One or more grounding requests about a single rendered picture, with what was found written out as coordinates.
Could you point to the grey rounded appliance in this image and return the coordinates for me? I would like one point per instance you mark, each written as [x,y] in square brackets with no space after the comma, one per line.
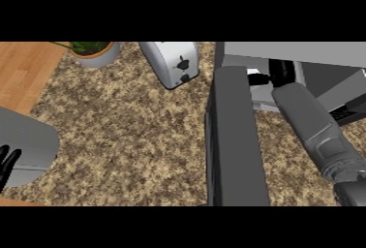
[29,142]

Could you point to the dark grey microwave door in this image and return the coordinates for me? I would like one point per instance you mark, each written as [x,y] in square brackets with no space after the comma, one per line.
[237,139]

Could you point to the green plant in grey pot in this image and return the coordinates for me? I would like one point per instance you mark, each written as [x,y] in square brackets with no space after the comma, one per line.
[95,53]

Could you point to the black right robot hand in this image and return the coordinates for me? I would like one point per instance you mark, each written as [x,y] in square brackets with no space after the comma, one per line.
[281,72]

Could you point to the silver toaster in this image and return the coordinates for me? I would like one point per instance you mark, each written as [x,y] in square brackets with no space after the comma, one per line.
[173,63]

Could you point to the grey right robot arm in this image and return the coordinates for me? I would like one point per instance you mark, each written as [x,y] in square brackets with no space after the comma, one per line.
[316,129]

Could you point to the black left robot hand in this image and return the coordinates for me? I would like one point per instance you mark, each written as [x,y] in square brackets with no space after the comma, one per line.
[9,164]

